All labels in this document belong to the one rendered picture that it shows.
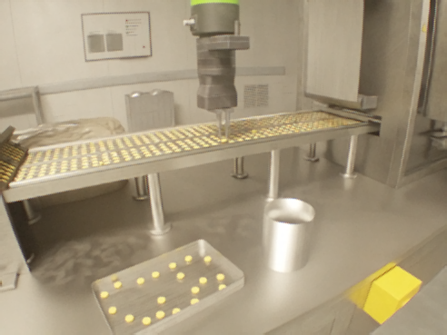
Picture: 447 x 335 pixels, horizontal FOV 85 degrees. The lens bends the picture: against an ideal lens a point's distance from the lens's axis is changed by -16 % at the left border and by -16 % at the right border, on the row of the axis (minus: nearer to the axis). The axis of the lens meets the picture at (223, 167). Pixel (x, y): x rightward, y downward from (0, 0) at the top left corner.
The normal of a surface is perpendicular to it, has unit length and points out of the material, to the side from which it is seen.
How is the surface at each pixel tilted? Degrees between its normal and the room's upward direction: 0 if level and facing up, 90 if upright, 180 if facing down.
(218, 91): 87
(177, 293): 0
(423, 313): 0
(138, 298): 0
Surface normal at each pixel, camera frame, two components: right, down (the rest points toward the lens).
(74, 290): -0.02, -0.93
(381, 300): -0.89, 0.18
